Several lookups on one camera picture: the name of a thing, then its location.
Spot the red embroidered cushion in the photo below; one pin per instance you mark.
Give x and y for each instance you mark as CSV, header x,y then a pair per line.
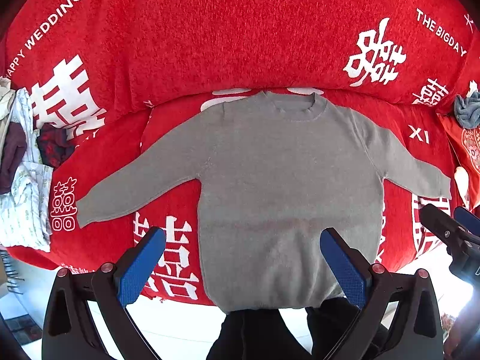
x,y
465,143

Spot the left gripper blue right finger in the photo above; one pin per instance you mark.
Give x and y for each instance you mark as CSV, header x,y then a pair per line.
x,y
415,331

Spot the grey knit sweater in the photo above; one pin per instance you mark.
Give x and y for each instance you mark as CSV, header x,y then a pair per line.
x,y
276,170

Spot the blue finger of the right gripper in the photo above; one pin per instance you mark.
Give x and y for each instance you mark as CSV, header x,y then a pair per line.
x,y
467,220
444,227

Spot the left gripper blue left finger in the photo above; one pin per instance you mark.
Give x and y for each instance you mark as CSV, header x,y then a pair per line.
x,y
69,331

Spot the grey-blue crumpled cloth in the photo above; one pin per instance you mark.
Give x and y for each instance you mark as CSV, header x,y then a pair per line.
x,y
467,110

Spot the red wedding sofa cover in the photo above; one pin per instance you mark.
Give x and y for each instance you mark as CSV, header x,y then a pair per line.
x,y
117,75

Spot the pile of clothes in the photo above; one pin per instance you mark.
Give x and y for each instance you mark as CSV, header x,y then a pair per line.
x,y
29,157

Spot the person's black trousers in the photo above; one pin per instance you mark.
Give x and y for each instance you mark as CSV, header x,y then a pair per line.
x,y
263,334

